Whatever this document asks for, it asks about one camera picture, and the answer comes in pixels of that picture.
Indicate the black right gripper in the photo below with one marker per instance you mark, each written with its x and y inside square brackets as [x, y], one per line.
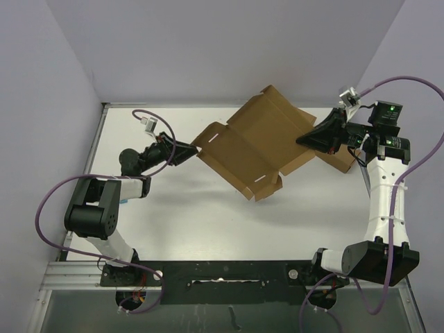
[327, 136]

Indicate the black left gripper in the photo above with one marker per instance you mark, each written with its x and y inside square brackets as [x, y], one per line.
[183, 151]

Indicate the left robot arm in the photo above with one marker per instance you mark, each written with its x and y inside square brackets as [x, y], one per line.
[93, 210]

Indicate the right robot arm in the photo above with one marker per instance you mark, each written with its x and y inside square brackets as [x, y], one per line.
[384, 256]

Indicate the large closed cardboard box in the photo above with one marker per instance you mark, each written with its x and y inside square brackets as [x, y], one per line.
[304, 120]

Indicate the small closed cardboard box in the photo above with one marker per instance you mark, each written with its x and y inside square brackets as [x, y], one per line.
[342, 160]

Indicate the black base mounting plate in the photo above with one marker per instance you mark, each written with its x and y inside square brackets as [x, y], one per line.
[219, 282]

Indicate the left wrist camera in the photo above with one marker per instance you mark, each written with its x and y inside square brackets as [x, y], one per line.
[149, 125]

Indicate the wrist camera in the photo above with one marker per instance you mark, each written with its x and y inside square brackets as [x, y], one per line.
[149, 125]
[350, 100]

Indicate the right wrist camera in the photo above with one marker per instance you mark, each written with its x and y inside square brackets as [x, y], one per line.
[350, 100]

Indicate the aluminium table frame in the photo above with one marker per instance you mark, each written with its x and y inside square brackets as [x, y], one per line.
[258, 204]

